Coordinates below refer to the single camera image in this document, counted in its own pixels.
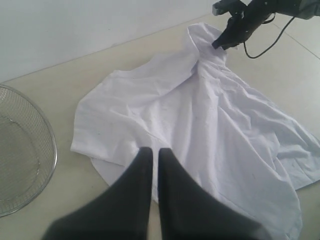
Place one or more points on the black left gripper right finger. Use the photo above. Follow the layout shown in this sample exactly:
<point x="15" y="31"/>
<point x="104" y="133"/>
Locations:
<point x="187" y="212"/>

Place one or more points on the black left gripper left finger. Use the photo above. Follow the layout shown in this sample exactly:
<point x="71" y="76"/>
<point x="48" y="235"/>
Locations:
<point x="120" y="213"/>

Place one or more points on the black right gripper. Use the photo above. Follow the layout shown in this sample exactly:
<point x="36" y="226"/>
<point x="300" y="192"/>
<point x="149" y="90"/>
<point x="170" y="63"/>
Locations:
<point x="239" y="31"/>

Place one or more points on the white t-shirt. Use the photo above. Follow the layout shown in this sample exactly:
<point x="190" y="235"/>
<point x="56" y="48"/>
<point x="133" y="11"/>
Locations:
<point x="233" y="141"/>

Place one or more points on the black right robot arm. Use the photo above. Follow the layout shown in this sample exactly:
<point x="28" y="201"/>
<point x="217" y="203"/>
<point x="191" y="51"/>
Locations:
<point x="302" y="9"/>

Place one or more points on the metal mesh basket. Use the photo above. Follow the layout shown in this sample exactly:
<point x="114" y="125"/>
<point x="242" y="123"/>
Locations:
<point x="28" y="150"/>

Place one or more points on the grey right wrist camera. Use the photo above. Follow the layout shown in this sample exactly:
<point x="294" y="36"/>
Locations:
<point x="234" y="7"/>

